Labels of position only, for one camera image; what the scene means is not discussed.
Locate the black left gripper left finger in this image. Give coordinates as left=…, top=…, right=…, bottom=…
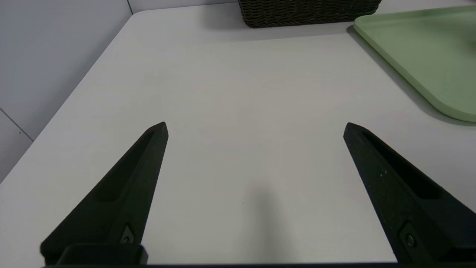
left=40, top=121, right=169, bottom=261

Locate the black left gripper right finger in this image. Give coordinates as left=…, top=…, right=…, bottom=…
left=343, top=122, right=476, bottom=263

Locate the dark brown wicker basket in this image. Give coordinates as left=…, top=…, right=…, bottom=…
left=238, top=0, right=383, bottom=29

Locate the light green plastic tray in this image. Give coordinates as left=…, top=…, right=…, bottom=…
left=353, top=5, right=476, bottom=123

